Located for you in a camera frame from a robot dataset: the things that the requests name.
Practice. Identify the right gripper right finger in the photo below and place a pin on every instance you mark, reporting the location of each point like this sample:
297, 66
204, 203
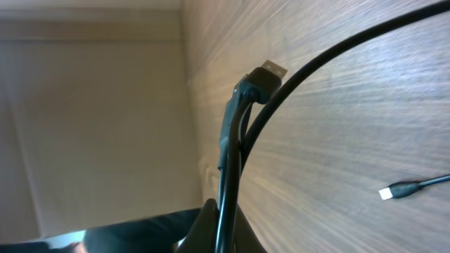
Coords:
244, 237

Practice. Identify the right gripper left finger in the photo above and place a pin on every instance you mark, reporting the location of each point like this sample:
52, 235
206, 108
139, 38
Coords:
201, 237

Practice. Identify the right camera cable black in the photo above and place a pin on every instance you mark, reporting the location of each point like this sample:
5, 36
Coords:
240, 145

